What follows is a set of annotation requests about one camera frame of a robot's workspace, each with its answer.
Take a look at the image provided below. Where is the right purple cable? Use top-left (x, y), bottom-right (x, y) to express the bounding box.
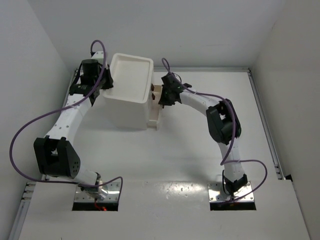
top-left (161, 57), bottom-right (268, 205)

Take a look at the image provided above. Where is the white drawer cabinet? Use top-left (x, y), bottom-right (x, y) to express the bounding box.
top-left (101, 53), bottom-right (154, 130)

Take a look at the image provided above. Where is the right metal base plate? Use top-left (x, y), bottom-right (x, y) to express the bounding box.
top-left (207, 181), bottom-right (255, 203)

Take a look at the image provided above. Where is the purple cable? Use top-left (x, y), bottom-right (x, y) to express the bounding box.
top-left (9, 39), bottom-right (123, 201)
top-left (161, 57), bottom-right (268, 205)

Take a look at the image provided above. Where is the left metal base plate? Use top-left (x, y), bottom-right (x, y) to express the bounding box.
top-left (74, 181), bottom-right (121, 203)

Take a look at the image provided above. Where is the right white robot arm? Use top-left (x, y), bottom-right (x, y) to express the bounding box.
top-left (158, 72), bottom-right (248, 198)

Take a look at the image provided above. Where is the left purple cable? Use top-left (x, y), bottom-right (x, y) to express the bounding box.
top-left (9, 39), bottom-right (123, 201)

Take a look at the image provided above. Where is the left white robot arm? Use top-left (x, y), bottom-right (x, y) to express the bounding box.
top-left (33, 51), bottom-right (113, 201)

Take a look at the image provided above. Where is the metal base plate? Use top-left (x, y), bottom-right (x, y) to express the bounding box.
top-left (207, 181), bottom-right (255, 203)
top-left (74, 181), bottom-right (121, 203)

